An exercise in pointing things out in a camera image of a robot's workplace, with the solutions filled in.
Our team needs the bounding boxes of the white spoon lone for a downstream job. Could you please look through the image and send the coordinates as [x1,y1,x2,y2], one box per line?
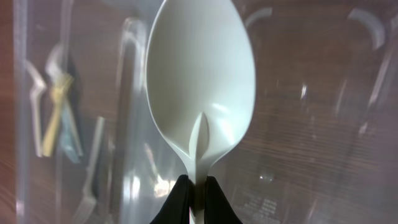
[146,0,256,223]

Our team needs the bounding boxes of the clear plastic container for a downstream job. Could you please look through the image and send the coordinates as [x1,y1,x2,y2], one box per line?
[118,0,398,224]
[14,1,159,223]

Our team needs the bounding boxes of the light blue fork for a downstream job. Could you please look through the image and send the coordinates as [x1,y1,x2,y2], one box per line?
[60,100,83,164]

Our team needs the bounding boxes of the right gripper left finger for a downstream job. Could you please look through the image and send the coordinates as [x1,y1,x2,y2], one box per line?
[150,174,190,224]

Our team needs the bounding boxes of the yellow fork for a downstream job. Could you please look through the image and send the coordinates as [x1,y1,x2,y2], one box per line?
[42,73,73,157]

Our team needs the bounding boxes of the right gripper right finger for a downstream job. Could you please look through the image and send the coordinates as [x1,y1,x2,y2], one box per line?
[204,176,242,224]

